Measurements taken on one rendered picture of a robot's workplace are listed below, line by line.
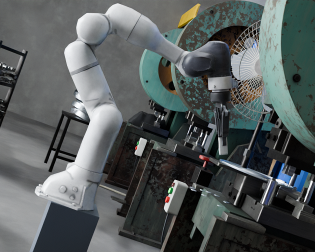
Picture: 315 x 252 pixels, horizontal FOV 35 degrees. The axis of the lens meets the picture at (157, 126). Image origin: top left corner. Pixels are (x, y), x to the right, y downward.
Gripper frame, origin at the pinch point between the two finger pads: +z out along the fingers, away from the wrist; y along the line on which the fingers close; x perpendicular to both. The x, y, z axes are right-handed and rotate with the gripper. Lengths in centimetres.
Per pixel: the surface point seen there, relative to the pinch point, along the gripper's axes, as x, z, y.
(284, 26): 5, -39, 47
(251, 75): 41, -24, -79
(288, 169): 24.2, 11.0, 3.3
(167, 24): 111, -108, -658
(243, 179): 5.8, 12.7, 4.9
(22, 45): -131, -85, -665
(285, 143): 21.7, 0.1, 7.1
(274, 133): 20.0, -2.8, 0.9
